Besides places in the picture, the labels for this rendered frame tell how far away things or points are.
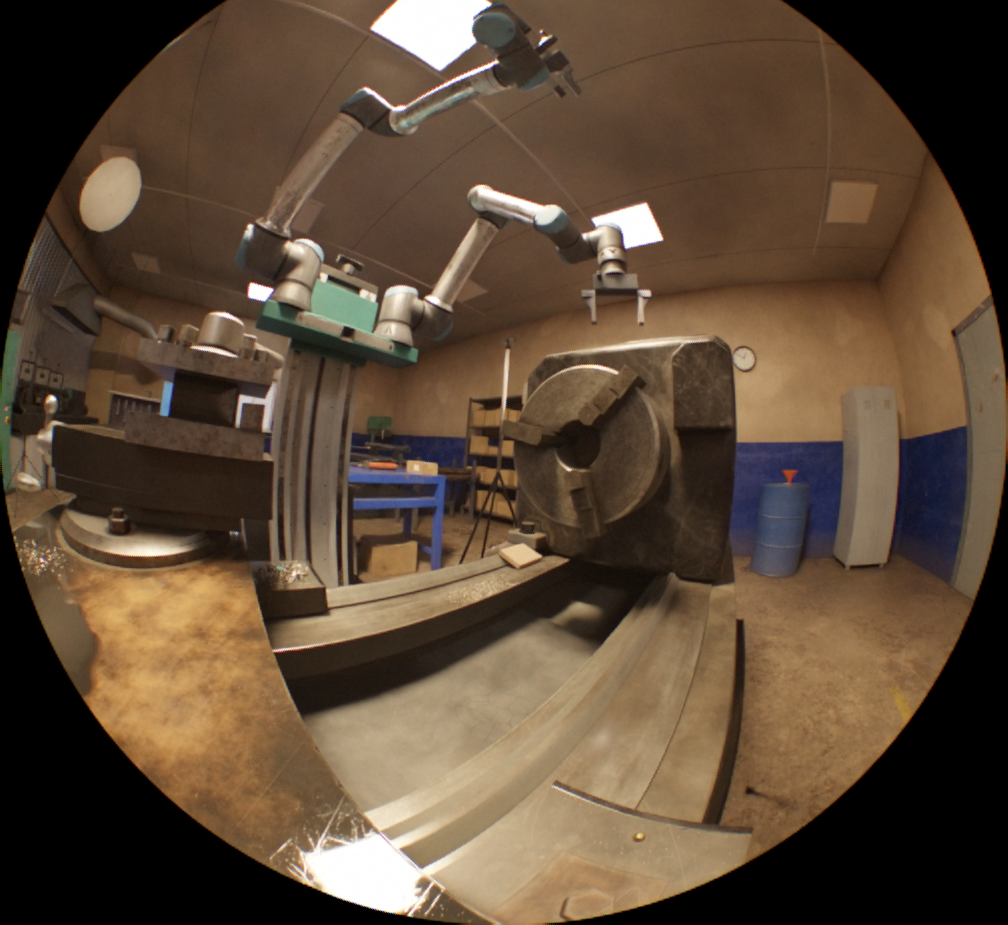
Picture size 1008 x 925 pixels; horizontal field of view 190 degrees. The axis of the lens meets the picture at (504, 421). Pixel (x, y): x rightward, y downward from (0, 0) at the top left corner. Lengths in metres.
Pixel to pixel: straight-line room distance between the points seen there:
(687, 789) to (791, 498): 3.11
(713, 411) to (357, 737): 0.70
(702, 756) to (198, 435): 0.52
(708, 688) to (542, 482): 0.38
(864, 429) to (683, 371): 3.38
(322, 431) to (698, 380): 1.27
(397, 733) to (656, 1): 2.79
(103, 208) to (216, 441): 3.81
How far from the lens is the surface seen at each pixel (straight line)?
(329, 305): 1.32
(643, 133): 2.72
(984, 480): 3.58
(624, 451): 0.43
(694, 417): 0.57
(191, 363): 0.35
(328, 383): 1.34
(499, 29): 0.80
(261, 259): 1.15
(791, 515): 3.32
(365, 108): 1.19
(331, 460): 1.32
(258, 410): 0.31
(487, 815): 0.24
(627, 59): 2.46
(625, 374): 0.43
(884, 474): 3.97
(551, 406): 0.49
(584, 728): 0.30
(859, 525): 3.87
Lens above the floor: 1.07
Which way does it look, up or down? 6 degrees up
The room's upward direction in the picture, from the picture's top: 4 degrees clockwise
